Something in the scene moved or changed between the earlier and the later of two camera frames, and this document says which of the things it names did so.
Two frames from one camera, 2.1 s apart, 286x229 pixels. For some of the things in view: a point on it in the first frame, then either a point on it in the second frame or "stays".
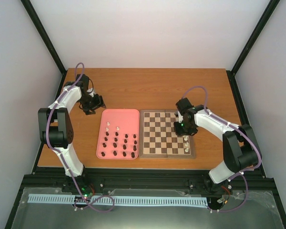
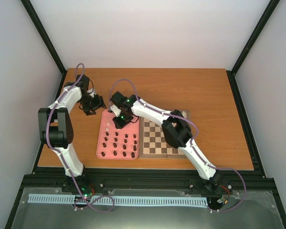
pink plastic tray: (118, 136) stays
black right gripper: (179, 132) → (120, 125)
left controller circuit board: (87, 191) stays
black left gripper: (99, 103) stays
